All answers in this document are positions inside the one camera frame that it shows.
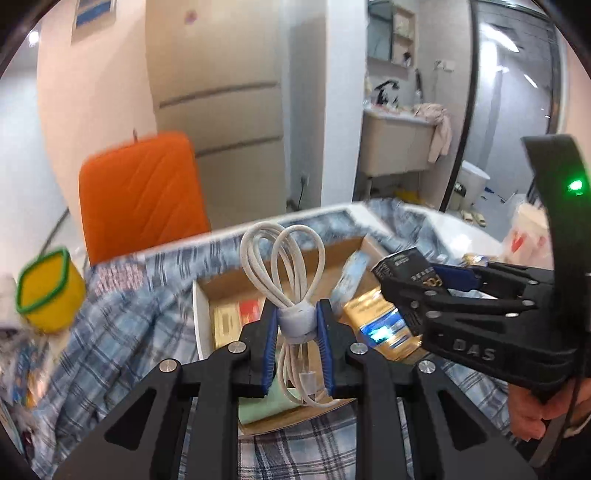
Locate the gold pack with blue label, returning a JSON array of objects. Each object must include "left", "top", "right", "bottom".
[
  {"left": 463, "top": 253, "right": 502, "bottom": 269},
  {"left": 342, "top": 288, "right": 423, "bottom": 361}
]

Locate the beige vanity cabinet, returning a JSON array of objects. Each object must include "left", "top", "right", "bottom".
[{"left": 358, "top": 111, "right": 439, "bottom": 178}]

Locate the black framed glass door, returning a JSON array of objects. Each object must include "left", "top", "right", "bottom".
[{"left": 438, "top": 0, "right": 567, "bottom": 214}]

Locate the yellow bin with green rim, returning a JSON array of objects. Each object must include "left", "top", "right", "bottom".
[{"left": 17, "top": 248, "right": 88, "bottom": 333}]

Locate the mirror cabinet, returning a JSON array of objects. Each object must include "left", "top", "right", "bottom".
[{"left": 367, "top": 0, "right": 416, "bottom": 68}]

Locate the cardboard box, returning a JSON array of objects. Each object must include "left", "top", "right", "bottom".
[{"left": 191, "top": 235, "right": 416, "bottom": 437}]

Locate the beige refrigerator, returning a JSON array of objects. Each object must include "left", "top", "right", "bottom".
[{"left": 145, "top": 0, "right": 328, "bottom": 232}]

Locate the orange chair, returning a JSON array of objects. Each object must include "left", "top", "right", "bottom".
[{"left": 78, "top": 131, "right": 212, "bottom": 266}]

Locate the small black box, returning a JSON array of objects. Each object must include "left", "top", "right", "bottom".
[{"left": 372, "top": 248, "right": 451, "bottom": 337}]

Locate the white cable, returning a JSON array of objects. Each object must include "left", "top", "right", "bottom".
[{"left": 240, "top": 222, "right": 345, "bottom": 409}]

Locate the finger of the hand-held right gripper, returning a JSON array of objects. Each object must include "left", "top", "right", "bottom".
[
  {"left": 433, "top": 261, "right": 556, "bottom": 301},
  {"left": 381, "top": 272, "right": 540, "bottom": 340}
]

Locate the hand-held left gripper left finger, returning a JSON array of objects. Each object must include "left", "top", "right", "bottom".
[{"left": 53, "top": 300, "right": 280, "bottom": 480}]

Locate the red and gold cigarette pack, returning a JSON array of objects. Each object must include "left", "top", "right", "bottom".
[{"left": 213, "top": 299, "right": 266, "bottom": 350}]

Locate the beige towel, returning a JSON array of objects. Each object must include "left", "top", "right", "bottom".
[{"left": 413, "top": 104, "right": 453, "bottom": 163}]

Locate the plastic bag with paper cup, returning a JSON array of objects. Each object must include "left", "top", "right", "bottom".
[{"left": 501, "top": 194, "right": 555, "bottom": 269}]

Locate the black faucet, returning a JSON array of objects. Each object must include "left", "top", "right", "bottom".
[{"left": 373, "top": 79, "right": 400, "bottom": 107}]

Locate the blue plaid shirt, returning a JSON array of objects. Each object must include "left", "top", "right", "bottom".
[{"left": 28, "top": 198, "right": 522, "bottom": 480}]

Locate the wall poster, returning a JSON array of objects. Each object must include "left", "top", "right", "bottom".
[{"left": 71, "top": 0, "right": 116, "bottom": 44}]

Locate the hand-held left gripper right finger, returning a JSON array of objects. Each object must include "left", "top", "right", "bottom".
[{"left": 318, "top": 299, "right": 539, "bottom": 480}]

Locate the person's right hand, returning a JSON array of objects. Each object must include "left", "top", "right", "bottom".
[{"left": 507, "top": 375, "right": 591, "bottom": 441}]

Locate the light blue tissue packet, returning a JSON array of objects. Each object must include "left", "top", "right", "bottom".
[{"left": 333, "top": 251, "right": 372, "bottom": 308}]

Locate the sequined fabric piece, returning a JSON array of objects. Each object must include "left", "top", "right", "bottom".
[{"left": 98, "top": 258, "right": 148, "bottom": 296}]

